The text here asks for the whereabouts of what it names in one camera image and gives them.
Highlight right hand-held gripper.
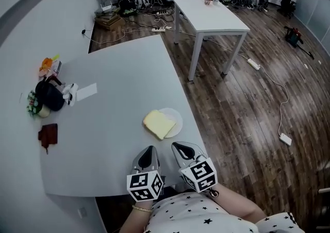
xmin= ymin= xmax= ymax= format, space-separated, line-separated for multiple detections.
xmin=171 ymin=141 xmax=219 ymax=194

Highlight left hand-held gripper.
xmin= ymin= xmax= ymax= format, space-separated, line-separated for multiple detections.
xmin=126 ymin=145 xmax=165 ymax=203

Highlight white round plate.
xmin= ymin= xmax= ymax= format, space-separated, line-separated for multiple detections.
xmin=158 ymin=107 xmax=184 ymax=139

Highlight yellow bread slice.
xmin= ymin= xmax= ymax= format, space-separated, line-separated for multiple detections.
xmin=142 ymin=109 xmax=178 ymax=141

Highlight person's right forearm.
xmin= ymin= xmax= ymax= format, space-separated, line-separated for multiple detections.
xmin=209 ymin=182 xmax=267 ymax=224

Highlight person's left forearm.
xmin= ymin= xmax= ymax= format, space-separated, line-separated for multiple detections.
xmin=119 ymin=200 xmax=153 ymax=233

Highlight white star print shirt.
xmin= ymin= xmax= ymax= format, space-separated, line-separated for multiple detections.
xmin=143 ymin=191 xmax=307 ymax=233

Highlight white paper sheet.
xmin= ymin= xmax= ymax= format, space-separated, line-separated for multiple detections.
xmin=76 ymin=82 xmax=98 ymax=102

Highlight grey table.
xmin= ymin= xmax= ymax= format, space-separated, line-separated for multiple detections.
xmin=41 ymin=34 xmax=210 ymax=198

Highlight wide white power strip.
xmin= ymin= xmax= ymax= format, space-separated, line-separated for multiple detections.
xmin=278 ymin=132 xmax=293 ymax=146

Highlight crumpled white packet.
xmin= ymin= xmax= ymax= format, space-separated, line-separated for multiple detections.
xmin=61 ymin=82 xmax=79 ymax=107

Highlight dark red cloth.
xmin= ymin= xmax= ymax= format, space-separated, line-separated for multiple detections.
xmin=38 ymin=123 xmax=59 ymax=155

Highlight long white power strip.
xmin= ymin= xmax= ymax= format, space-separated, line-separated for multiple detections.
xmin=247 ymin=58 xmax=261 ymax=71

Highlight black bag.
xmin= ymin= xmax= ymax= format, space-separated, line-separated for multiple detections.
xmin=34 ymin=75 xmax=65 ymax=112

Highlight white pot with flowers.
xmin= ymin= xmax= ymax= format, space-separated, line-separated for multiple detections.
xmin=25 ymin=90 xmax=51 ymax=119

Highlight orange and yellow toys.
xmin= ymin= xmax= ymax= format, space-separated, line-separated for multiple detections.
xmin=39 ymin=54 xmax=63 ymax=78

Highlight white table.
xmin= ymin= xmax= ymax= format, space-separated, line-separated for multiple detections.
xmin=172 ymin=0 xmax=251 ymax=82

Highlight stack of cardboard boxes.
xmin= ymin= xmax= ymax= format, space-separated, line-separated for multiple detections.
xmin=93 ymin=10 xmax=126 ymax=31

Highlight red and green vacuum cleaner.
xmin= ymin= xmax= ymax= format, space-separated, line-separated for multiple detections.
xmin=284 ymin=25 xmax=316 ymax=60

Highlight white router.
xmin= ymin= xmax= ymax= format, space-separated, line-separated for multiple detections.
xmin=98 ymin=2 xmax=117 ymax=13

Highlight black office chair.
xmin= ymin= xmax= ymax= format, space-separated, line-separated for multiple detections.
xmin=276 ymin=0 xmax=298 ymax=20

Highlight gold bracelet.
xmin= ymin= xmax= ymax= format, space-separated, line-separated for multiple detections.
xmin=131 ymin=204 xmax=154 ymax=213

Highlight white floor cable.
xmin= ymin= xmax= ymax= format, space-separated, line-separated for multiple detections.
xmin=258 ymin=65 xmax=290 ymax=136

